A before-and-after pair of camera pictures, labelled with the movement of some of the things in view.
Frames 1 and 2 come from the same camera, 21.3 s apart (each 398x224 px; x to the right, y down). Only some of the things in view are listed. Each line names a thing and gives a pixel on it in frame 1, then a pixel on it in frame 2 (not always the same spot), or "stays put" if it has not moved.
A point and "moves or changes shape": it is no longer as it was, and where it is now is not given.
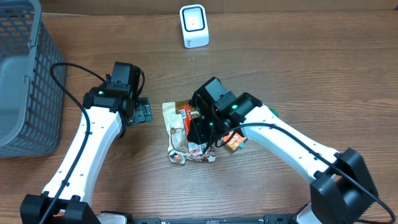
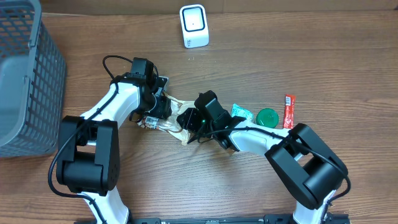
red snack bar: x=185 y=111 to x=289 y=111
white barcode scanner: x=194 y=25 stays put
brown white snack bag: x=180 y=149 moves or changes shape
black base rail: x=115 y=218 stays put
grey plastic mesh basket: x=32 y=102 stays put
